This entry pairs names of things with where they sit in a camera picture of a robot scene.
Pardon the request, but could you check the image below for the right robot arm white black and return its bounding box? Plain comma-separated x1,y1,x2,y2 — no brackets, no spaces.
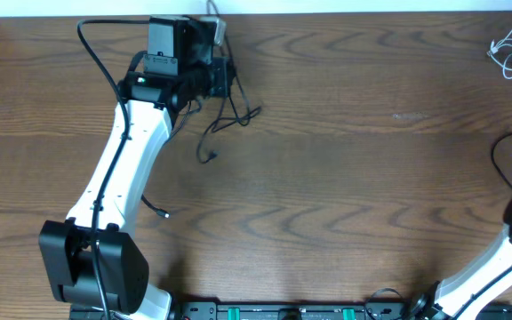
404,199,512,320

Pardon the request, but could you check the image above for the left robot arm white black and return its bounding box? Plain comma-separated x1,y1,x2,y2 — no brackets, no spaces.
38,15,235,319

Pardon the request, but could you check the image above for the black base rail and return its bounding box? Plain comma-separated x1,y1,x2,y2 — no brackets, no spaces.
68,291,512,320

